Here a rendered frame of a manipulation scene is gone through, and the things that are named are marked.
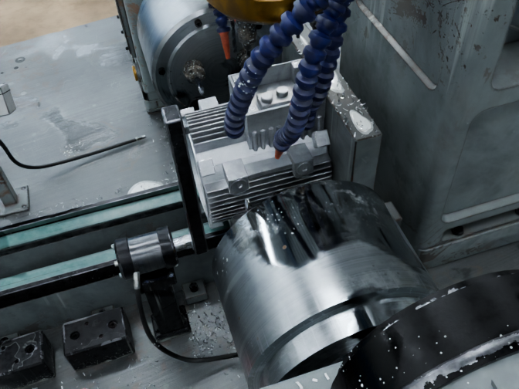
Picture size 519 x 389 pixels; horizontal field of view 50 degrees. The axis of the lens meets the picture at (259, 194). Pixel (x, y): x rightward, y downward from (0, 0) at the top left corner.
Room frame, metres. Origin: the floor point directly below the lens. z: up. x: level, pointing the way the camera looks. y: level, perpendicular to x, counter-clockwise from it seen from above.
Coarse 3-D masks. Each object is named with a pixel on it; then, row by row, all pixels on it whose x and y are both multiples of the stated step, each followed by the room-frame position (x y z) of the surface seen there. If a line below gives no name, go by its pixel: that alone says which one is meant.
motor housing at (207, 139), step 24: (192, 120) 0.64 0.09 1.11; (216, 120) 0.64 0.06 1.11; (192, 144) 0.61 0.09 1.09; (216, 144) 0.60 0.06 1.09; (240, 144) 0.61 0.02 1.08; (312, 144) 0.62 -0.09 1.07; (192, 168) 0.68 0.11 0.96; (216, 168) 0.58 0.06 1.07; (264, 168) 0.58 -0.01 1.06; (288, 168) 0.58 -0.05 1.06; (216, 192) 0.55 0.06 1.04; (264, 192) 0.56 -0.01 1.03; (216, 216) 0.55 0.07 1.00
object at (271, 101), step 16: (288, 64) 0.72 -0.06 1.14; (272, 80) 0.71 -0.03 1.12; (288, 80) 0.71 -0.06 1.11; (256, 96) 0.67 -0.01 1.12; (272, 96) 0.65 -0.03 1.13; (288, 96) 0.66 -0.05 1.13; (256, 112) 0.61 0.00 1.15; (272, 112) 0.61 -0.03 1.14; (288, 112) 0.62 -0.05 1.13; (320, 112) 0.63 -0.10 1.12; (256, 128) 0.61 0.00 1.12; (272, 128) 0.61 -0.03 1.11; (320, 128) 0.63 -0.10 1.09; (256, 144) 0.60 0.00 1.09; (272, 144) 0.61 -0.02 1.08
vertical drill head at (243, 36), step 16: (208, 0) 0.63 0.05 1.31; (224, 0) 0.60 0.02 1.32; (240, 0) 0.59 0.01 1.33; (256, 0) 0.58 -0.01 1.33; (272, 0) 0.58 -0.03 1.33; (288, 0) 0.58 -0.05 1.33; (240, 16) 0.59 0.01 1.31; (256, 16) 0.58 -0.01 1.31; (272, 16) 0.58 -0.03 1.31; (240, 32) 0.61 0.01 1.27; (256, 32) 0.62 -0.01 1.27
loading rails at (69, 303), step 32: (160, 192) 0.67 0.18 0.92; (32, 224) 0.62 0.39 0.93; (64, 224) 0.62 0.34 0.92; (96, 224) 0.61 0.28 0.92; (128, 224) 0.63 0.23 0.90; (160, 224) 0.64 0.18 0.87; (224, 224) 0.59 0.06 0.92; (0, 256) 0.57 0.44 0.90; (32, 256) 0.58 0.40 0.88; (64, 256) 0.60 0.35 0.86; (96, 256) 0.55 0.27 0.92; (192, 256) 0.55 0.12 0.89; (0, 288) 0.50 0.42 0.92; (32, 288) 0.49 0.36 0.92; (64, 288) 0.50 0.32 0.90; (96, 288) 0.51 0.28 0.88; (128, 288) 0.52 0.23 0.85; (192, 288) 0.53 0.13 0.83; (0, 320) 0.47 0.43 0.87; (32, 320) 0.48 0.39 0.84; (64, 320) 0.49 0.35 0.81
